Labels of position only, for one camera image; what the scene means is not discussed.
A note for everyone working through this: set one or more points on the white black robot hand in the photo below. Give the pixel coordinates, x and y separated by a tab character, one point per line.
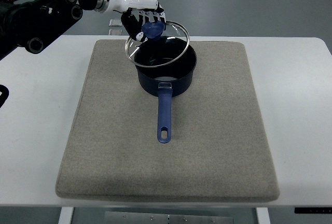
142	19

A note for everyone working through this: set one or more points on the glass lid blue knob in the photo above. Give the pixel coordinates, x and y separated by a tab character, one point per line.
160	51

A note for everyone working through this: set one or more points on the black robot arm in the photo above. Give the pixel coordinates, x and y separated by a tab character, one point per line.
35	24

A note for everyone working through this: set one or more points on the upper floor socket plate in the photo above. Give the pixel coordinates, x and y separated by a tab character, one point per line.
115	23

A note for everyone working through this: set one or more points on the floor socket plate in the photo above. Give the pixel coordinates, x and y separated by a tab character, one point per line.
115	32
115	23

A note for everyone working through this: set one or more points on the lower floor socket plate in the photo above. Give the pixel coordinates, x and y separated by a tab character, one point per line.
115	32

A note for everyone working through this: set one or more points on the dark blue saucepan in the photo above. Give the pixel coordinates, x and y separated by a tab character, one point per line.
165	83

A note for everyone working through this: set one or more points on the beige fabric mat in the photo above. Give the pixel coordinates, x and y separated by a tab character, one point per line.
207	144

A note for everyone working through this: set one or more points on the black table control panel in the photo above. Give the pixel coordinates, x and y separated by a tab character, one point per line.
312	210

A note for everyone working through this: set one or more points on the metal table base plate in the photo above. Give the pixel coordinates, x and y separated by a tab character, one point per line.
128	217

